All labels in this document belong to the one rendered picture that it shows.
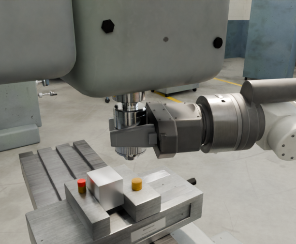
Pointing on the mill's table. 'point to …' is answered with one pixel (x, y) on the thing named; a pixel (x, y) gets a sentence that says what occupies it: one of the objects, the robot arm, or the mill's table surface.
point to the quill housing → (146, 44)
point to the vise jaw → (138, 196)
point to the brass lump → (136, 184)
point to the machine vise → (116, 215)
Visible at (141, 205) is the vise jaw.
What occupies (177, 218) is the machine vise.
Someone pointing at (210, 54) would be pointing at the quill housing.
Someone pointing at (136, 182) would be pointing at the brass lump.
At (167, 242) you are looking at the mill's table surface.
